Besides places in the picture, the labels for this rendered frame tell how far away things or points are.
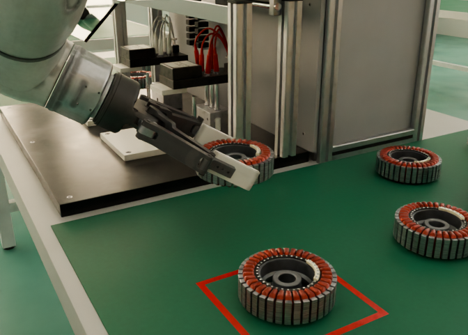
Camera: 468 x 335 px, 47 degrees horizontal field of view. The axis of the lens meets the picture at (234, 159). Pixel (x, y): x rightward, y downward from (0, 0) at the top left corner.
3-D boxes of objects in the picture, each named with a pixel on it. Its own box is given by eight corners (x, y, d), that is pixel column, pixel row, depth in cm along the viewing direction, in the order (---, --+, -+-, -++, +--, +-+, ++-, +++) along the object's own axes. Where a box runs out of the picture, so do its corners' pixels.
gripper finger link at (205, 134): (193, 141, 80) (192, 138, 81) (232, 159, 83) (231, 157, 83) (203, 123, 79) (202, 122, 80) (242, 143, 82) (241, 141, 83)
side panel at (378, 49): (320, 164, 102) (331, -13, 90) (310, 159, 104) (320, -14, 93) (422, 140, 115) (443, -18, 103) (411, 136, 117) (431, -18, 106)
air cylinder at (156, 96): (164, 110, 129) (162, 88, 127) (152, 103, 135) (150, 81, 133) (182, 107, 131) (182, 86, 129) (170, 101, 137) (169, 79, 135)
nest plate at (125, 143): (125, 161, 97) (124, 154, 97) (100, 138, 109) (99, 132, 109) (198, 147, 104) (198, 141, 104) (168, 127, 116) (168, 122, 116)
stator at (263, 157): (201, 192, 71) (201, 166, 70) (191, 161, 81) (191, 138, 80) (282, 186, 73) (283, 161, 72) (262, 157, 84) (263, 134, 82)
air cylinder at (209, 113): (209, 138, 109) (209, 112, 107) (193, 129, 115) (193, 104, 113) (231, 134, 112) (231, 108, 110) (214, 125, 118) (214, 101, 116)
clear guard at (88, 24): (84, 42, 76) (79, -2, 73) (47, 24, 95) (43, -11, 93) (275, 28, 91) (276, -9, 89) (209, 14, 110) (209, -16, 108)
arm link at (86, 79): (40, 116, 65) (86, 137, 67) (72, 50, 63) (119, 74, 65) (49, 97, 73) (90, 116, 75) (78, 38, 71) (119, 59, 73)
